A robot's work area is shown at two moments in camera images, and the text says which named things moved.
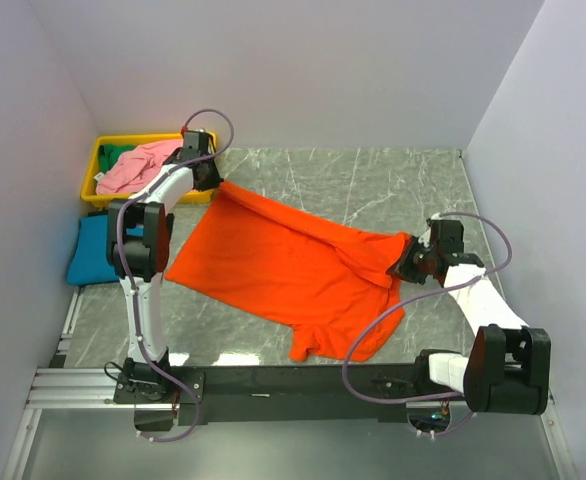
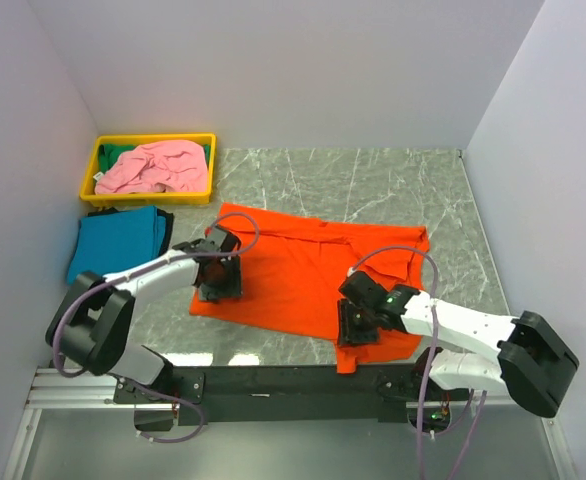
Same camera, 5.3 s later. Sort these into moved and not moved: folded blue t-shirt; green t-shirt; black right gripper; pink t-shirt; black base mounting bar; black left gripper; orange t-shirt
Moved: black left gripper; black right gripper; orange t-shirt
Not moved: black base mounting bar; green t-shirt; pink t-shirt; folded blue t-shirt
